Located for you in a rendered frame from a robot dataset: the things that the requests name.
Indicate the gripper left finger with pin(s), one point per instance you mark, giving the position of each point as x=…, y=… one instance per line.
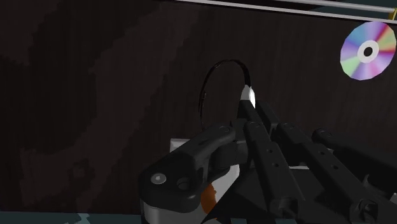
x=186, y=161

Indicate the rainbow compact disc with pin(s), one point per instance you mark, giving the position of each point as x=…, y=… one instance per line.
x=353, y=62

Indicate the pale grey bar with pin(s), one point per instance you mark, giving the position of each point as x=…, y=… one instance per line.
x=341, y=4

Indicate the white box with orange mark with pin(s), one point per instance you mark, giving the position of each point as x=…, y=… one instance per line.
x=229, y=180

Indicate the dark wooden desk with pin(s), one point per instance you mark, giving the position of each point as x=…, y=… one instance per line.
x=93, y=93

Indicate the black thin hoop white end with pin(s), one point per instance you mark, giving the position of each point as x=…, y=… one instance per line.
x=248, y=95

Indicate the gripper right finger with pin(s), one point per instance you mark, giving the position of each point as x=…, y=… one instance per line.
x=328, y=161

